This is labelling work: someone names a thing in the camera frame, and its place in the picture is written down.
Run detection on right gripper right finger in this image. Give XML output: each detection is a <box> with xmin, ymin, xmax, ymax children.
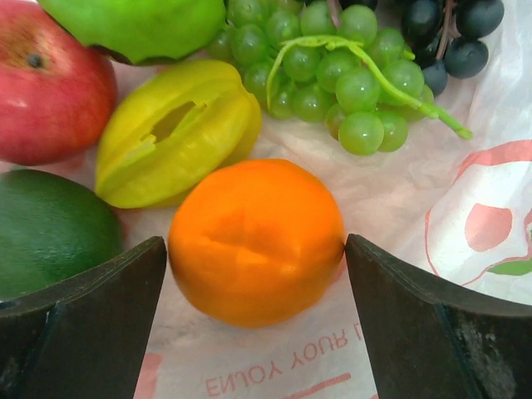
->
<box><xmin>346</xmin><ymin>234</ymin><xmax>531</xmax><ymax>399</ymax></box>

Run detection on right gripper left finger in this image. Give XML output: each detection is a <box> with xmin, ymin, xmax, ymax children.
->
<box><xmin>1</xmin><ymin>236</ymin><xmax>167</xmax><ymax>399</ymax></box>

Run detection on orange fake orange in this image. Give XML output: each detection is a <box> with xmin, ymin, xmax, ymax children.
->
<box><xmin>168</xmin><ymin>159</ymin><xmax>346</xmax><ymax>328</ymax></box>

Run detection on yellow fake lemon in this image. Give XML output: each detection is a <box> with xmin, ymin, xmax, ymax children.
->
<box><xmin>95</xmin><ymin>59</ymin><xmax>262</xmax><ymax>209</ymax></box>

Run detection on green fake grapes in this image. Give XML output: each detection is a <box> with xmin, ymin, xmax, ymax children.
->
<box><xmin>208</xmin><ymin>1</ymin><xmax>471</xmax><ymax>155</ymax></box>

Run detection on dark green fake fruit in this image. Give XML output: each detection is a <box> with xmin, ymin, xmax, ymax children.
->
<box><xmin>1</xmin><ymin>169</ymin><xmax>123</xmax><ymax>301</ymax></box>

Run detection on red fake apple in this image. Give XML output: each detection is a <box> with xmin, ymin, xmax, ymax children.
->
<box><xmin>1</xmin><ymin>1</ymin><xmax>117</xmax><ymax>165</ymax></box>

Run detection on dark purple fake grapes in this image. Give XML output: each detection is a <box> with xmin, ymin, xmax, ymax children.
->
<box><xmin>299</xmin><ymin>1</ymin><xmax>505</xmax><ymax>96</ymax></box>

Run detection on green fruit with black trim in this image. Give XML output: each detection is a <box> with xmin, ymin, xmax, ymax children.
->
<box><xmin>39</xmin><ymin>0</ymin><xmax>226</xmax><ymax>66</ymax></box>

